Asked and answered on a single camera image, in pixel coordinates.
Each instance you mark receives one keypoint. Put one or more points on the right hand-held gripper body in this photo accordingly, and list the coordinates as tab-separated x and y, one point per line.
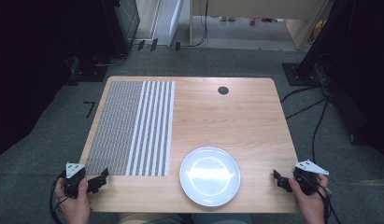
306	180

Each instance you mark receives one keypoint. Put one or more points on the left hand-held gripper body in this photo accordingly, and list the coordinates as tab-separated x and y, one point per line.
73	179

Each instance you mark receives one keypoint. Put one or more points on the person's right hand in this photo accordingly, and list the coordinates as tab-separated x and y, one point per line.
311	208

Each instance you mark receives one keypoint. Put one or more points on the person's left hand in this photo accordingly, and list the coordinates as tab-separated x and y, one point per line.
75	210

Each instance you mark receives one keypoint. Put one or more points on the grey striped placemat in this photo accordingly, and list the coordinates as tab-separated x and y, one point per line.
124	130

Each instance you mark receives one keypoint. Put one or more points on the black tape corner mark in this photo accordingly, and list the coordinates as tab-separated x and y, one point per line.
90	109

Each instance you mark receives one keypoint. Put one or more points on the white round plate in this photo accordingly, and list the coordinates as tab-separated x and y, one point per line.
210	177

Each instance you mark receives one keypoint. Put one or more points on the black cabinet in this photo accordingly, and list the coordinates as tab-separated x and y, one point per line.
118	28

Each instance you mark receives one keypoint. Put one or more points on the black metal stand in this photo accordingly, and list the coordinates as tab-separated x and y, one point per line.
323	34

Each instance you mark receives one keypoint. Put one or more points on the small red object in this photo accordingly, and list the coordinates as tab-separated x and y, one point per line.
252	21

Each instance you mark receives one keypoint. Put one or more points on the white panel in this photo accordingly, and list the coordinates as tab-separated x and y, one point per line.
175	21

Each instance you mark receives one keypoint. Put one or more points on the black stand base plate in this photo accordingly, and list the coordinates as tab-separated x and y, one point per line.
297	76

